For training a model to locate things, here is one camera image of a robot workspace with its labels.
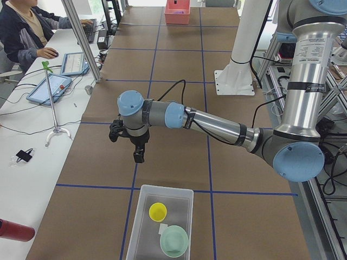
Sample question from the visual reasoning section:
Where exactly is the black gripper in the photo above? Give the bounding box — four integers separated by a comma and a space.
129, 132, 150, 163

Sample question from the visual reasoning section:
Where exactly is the yellow plastic cup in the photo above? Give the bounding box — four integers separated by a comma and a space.
149, 202, 168, 223

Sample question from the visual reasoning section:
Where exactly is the mint green bowl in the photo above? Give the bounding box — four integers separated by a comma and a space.
160, 225, 189, 258

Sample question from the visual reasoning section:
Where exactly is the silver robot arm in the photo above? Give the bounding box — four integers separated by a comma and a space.
117, 1, 346, 182

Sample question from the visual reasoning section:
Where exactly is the white label in box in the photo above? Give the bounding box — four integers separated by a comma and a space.
158, 223, 168, 235

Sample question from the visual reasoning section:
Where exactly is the clear plastic storage box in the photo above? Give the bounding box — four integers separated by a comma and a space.
126, 185, 194, 259

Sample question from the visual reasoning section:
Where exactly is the far teach pendant tablet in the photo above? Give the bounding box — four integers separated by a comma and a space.
60, 52, 89, 76

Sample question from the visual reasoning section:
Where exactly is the teach pendant tablet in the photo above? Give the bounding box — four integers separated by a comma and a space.
60, 52, 89, 76
25, 73, 73, 106

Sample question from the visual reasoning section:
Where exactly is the near teach pendant tablet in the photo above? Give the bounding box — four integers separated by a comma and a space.
25, 73, 73, 106

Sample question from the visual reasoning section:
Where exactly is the small black pouch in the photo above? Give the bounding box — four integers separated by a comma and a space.
16, 148, 35, 163

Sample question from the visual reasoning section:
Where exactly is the black keyboard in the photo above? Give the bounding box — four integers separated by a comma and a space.
82, 19, 97, 43

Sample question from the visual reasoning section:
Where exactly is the red metal bottle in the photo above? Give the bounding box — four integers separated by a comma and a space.
1, 219, 35, 242

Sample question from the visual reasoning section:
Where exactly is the pink plastic tray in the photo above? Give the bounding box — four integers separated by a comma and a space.
164, 0, 190, 25

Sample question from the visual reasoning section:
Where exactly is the seated person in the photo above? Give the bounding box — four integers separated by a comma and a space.
0, 0, 94, 74

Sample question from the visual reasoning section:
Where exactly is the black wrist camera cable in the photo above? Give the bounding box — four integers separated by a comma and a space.
157, 79, 245, 144

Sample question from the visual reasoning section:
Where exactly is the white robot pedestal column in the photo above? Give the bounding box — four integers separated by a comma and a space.
214, 0, 272, 96

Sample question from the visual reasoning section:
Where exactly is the green handled reach grabber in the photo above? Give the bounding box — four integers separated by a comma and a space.
42, 61, 72, 147

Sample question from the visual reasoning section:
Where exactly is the aluminium frame post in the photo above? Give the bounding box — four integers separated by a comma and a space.
61, 0, 101, 83

